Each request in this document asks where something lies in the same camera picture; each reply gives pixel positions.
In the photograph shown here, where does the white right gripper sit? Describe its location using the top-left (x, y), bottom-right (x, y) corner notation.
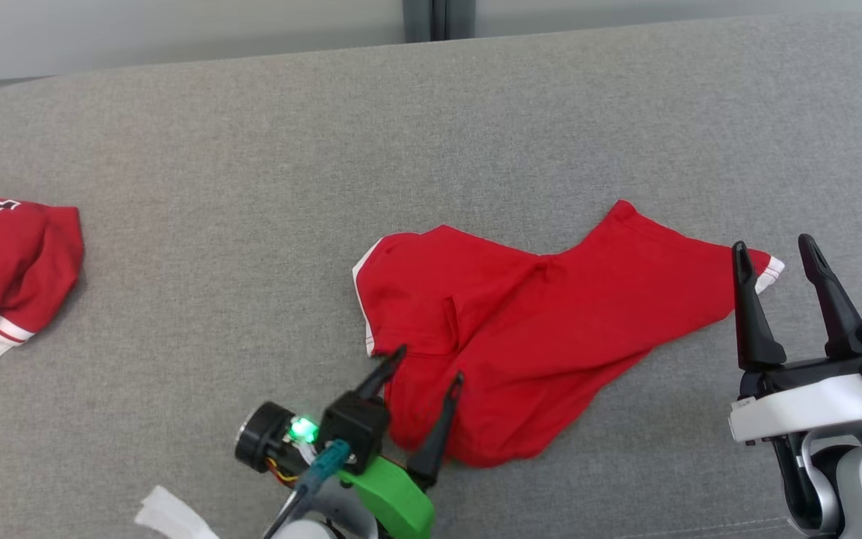
top-left (729, 234), bottom-right (862, 446)

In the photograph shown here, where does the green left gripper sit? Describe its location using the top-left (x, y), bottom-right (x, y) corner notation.
top-left (235, 344), bottom-right (466, 539)

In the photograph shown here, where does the red shorts white trim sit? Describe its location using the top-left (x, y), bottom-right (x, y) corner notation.
top-left (352, 199), bottom-right (786, 469)

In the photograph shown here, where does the red basketball jersey white trim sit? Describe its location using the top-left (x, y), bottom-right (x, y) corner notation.
top-left (0, 193), bottom-right (85, 374)

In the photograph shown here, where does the grey fabric sofa seat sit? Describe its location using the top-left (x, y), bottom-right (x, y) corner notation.
top-left (0, 11), bottom-right (862, 539)

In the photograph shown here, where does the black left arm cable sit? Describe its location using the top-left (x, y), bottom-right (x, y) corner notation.
top-left (263, 479), bottom-right (314, 539)

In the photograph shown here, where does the white tape strip on cable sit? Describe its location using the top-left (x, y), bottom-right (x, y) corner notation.
top-left (134, 485), bottom-right (220, 539)

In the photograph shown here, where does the grey partition post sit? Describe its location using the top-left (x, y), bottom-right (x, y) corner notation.
top-left (403, 0), bottom-right (475, 42)

